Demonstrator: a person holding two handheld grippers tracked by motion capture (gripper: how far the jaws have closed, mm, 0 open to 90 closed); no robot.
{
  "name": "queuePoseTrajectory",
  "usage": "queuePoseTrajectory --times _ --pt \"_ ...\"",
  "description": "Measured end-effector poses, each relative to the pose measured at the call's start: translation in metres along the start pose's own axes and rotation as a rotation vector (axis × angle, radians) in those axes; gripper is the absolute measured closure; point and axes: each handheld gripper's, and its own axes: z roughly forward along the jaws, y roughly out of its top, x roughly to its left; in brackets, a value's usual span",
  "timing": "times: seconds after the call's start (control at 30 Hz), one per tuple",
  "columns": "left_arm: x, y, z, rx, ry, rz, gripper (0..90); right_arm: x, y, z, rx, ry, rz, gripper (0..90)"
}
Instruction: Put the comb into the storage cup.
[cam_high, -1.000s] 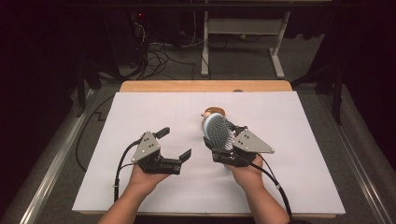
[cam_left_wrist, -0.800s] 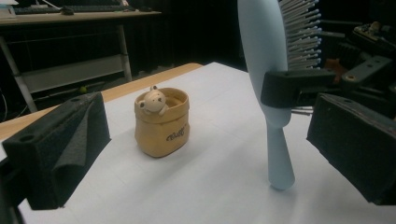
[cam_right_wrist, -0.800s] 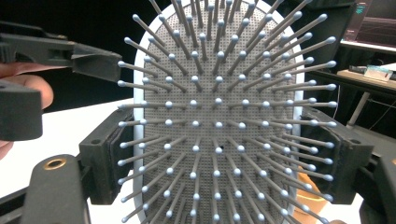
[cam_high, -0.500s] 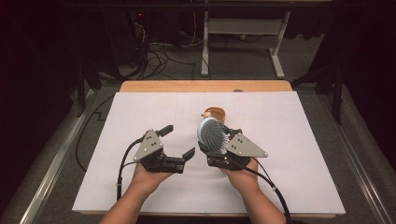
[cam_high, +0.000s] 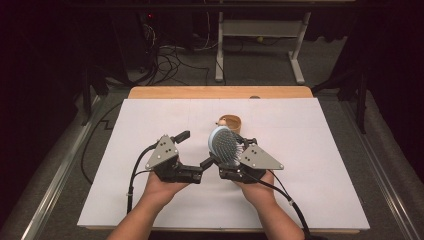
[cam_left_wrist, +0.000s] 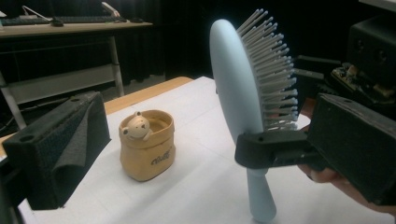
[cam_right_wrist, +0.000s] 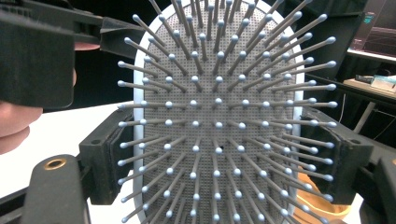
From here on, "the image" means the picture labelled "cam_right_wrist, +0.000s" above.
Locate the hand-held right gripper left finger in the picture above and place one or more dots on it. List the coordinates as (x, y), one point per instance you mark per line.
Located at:
(102, 168)

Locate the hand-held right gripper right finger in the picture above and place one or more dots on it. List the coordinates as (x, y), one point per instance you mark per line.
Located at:
(348, 161)

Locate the light blue paddle hairbrush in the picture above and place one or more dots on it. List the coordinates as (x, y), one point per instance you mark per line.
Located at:
(205, 124)

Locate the dark monitor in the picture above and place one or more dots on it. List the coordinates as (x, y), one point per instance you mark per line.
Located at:
(379, 40)

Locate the grey metal stand leg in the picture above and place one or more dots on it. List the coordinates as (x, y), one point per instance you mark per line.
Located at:
(365, 118)

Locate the wooden side desk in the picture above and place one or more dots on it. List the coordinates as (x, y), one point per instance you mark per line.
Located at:
(358, 84)

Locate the tan bag-shaped pot with bear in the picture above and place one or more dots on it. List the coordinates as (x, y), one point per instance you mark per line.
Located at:
(320, 205)

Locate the teal book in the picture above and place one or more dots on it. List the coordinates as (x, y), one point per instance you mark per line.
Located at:
(384, 82)

